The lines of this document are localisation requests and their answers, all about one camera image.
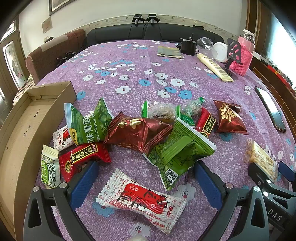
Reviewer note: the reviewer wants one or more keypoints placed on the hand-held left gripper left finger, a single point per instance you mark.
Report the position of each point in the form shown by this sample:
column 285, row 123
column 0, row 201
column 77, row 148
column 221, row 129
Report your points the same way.
column 83, row 183

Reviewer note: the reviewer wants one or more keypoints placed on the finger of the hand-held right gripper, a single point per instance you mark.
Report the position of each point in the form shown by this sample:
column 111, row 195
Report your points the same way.
column 286, row 170
column 255, row 172

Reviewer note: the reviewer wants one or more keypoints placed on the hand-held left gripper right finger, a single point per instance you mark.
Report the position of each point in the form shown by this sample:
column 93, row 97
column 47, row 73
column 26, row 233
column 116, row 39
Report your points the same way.
column 208, row 185

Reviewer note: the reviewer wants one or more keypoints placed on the red snack packet yellow label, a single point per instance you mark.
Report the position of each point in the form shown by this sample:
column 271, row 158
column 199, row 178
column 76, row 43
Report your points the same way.
column 78, row 160

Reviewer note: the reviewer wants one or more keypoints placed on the white green lime candy packet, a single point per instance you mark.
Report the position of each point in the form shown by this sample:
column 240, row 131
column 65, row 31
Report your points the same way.
column 49, row 169

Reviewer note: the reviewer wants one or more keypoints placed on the small white red snack packet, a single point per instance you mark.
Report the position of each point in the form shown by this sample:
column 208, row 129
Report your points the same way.
column 61, row 139

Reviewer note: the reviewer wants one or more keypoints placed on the large dark red snack packet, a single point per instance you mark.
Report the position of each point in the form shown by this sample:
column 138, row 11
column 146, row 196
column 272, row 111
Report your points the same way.
column 136, row 132

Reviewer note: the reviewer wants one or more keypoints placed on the brown cardboard box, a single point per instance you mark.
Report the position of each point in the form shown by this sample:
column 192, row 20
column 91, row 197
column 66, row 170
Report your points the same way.
column 18, row 139

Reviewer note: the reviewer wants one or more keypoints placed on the green snack packet white edges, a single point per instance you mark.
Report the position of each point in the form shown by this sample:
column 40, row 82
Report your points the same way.
column 182, row 150

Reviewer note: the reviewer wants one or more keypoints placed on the green pea snack packet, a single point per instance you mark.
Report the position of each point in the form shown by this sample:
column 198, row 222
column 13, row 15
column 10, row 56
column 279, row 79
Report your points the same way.
column 87, row 129

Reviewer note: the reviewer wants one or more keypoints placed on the dark red gold print packet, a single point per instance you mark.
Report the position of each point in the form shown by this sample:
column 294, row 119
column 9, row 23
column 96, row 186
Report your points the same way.
column 229, row 118

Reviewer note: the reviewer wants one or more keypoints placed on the long white red snack packet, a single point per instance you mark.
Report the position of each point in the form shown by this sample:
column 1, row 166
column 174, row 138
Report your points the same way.
column 143, row 199

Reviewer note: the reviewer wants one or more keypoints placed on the black smartphone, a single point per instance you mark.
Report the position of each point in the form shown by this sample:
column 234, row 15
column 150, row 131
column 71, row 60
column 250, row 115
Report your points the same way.
column 270, row 109

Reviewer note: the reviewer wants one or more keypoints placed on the clear green wrapped candy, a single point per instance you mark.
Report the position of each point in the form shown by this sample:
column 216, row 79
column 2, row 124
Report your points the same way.
column 193, row 107

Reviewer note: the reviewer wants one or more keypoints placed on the clear snack packet green ends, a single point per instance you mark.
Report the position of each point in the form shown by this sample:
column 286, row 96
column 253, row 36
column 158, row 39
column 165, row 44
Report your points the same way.
column 159, row 112

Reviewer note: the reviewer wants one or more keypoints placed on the wooden cabinet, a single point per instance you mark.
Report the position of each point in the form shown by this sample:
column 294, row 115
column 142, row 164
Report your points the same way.
column 270, row 74

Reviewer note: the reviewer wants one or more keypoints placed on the patterned blanket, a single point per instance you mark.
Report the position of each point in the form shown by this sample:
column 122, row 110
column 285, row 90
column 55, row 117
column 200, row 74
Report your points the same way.
column 22, row 90

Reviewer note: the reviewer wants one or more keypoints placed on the cream tube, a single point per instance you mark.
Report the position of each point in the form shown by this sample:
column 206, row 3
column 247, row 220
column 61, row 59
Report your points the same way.
column 215, row 67

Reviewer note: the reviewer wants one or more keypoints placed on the bottle in pink knitted sleeve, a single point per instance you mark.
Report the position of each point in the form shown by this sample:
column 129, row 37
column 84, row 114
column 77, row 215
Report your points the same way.
column 246, row 58

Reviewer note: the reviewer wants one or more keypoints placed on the black phone stand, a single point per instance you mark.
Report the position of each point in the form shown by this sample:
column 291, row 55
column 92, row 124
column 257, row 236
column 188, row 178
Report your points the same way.
column 233, row 49

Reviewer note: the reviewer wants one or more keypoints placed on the white round lid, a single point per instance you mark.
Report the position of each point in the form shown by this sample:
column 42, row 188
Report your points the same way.
column 220, row 52

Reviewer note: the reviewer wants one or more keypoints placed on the black devices on seat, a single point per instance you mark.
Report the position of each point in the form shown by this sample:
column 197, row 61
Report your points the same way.
column 63, row 58

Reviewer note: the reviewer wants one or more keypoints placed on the purple floral tablecloth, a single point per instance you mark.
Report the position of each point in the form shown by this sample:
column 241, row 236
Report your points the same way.
column 143, row 69

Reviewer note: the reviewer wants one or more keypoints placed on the brown armchair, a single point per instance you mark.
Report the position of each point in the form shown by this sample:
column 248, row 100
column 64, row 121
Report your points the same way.
column 53, row 51

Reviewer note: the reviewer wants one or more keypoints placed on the olive green book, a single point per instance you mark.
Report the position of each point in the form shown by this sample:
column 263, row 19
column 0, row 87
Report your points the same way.
column 168, row 52

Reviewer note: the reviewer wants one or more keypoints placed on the wooden glass door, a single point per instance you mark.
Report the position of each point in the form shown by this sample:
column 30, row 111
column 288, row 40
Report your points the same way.
column 11, row 58

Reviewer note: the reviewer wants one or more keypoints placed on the black sofa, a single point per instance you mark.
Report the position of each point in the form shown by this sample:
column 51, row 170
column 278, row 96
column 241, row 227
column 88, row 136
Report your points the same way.
column 111, row 33

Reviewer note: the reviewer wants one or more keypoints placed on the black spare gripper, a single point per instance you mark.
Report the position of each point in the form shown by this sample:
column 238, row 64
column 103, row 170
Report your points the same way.
column 152, row 18
column 137, row 19

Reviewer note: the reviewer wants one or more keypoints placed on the wall plaque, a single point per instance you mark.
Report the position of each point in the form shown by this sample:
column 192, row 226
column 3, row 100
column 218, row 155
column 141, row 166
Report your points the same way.
column 47, row 25

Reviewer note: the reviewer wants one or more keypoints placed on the framed wall picture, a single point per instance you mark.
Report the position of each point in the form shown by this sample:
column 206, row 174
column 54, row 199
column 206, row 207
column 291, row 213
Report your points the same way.
column 60, row 5

